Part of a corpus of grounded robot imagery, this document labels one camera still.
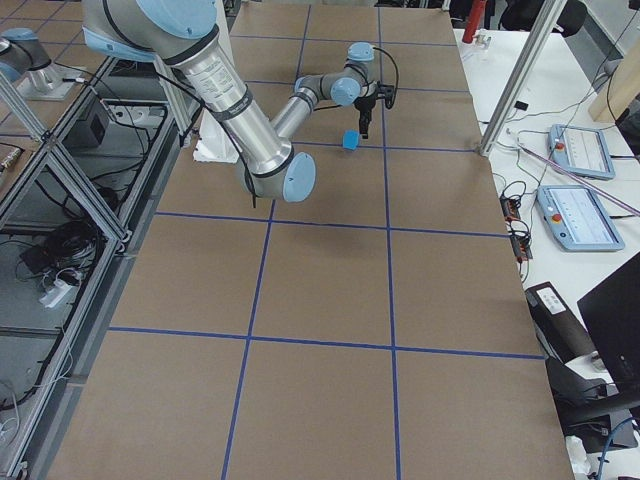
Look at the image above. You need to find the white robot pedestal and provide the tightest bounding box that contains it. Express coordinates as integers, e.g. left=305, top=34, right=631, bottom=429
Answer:
left=193, top=108, right=239, bottom=164

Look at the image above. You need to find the aluminium frame post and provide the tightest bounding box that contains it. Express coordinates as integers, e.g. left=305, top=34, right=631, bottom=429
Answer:
left=478, top=0, right=567, bottom=157

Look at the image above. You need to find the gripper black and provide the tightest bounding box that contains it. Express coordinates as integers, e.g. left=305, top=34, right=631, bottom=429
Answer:
left=355, top=95, right=377, bottom=139

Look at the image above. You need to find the blue block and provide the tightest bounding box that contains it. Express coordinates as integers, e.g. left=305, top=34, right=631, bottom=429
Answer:
left=342, top=130, right=360, bottom=151

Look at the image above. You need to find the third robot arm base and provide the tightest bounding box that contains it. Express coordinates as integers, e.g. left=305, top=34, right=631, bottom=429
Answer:
left=1, top=28, right=83, bottom=101

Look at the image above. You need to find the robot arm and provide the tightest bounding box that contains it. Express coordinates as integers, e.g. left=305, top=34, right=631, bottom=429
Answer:
left=82, top=1, right=379, bottom=203

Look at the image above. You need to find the black monitor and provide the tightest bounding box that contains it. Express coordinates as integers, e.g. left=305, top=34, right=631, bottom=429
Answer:
left=578, top=254, right=639, bottom=387

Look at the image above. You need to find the black box with label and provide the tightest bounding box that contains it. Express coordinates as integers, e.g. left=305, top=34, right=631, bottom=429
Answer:
left=525, top=282, right=596, bottom=363

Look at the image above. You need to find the near teach pendant tablet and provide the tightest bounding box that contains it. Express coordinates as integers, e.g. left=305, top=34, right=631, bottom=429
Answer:
left=536, top=185, right=625, bottom=252

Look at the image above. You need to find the red cylinder bottle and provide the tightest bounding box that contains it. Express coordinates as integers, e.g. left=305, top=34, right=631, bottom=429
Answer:
left=462, top=0, right=487, bottom=44

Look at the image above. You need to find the teach pendant tablet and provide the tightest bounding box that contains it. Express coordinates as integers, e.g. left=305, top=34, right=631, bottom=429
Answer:
left=536, top=185, right=625, bottom=252
left=548, top=124, right=616, bottom=180

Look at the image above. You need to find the white power strip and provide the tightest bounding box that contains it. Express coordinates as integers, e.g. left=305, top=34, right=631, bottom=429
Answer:
left=39, top=279, right=72, bottom=308

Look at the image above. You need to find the far teach pendant tablet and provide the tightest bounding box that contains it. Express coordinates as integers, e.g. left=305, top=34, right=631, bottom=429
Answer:
left=548, top=124, right=616, bottom=180

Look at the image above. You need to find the orange circuit board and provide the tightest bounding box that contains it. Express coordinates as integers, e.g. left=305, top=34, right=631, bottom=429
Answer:
left=499, top=194, right=533, bottom=263

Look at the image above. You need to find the reacher grabber stick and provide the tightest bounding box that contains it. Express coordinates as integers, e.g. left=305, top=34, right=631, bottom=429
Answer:
left=515, top=136, right=639, bottom=217

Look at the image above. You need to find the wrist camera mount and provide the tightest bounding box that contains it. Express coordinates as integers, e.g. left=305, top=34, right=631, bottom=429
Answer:
left=376, top=82, right=397, bottom=110

